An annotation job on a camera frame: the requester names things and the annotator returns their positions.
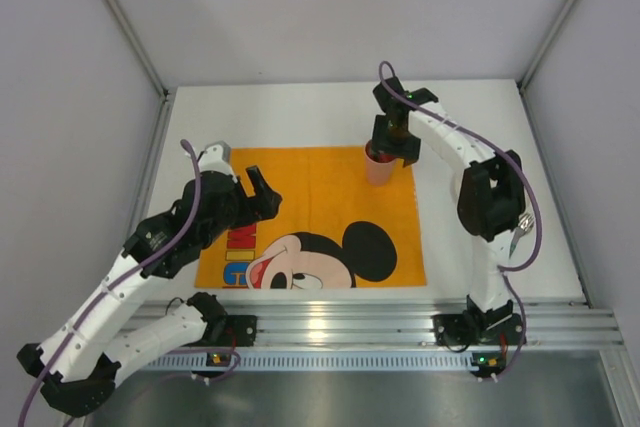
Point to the aluminium frame post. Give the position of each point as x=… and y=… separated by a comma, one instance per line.
x=548, y=41
x=157, y=120

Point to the right aluminium frame post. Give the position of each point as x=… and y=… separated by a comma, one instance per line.
x=548, y=41

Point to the left aluminium frame post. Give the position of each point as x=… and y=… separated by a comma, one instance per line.
x=157, y=120

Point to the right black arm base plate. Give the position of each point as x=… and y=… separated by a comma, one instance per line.
x=473, y=329

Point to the orange Mickey Mouse placemat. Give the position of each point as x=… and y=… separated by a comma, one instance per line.
x=334, y=229

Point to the aluminium mounting rail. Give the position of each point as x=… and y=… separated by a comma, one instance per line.
x=408, y=325

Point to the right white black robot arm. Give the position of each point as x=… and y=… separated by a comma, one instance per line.
x=490, y=194

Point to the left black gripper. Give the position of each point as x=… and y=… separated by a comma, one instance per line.
x=248, y=201

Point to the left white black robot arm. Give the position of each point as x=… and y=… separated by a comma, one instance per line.
x=79, y=367

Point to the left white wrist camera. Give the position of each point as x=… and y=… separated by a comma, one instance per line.
x=216, y=157

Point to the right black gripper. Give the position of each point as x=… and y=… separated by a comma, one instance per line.
x=395, y=139

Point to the slotted grey cable duct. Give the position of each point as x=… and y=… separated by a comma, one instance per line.
x=347, y=361

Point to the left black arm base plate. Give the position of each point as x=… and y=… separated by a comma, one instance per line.
x=230, y=331

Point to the pink plastic cup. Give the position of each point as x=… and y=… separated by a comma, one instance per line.
x=378, y=166

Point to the silver fork teal handle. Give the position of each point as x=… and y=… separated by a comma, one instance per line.
x=525, y=225

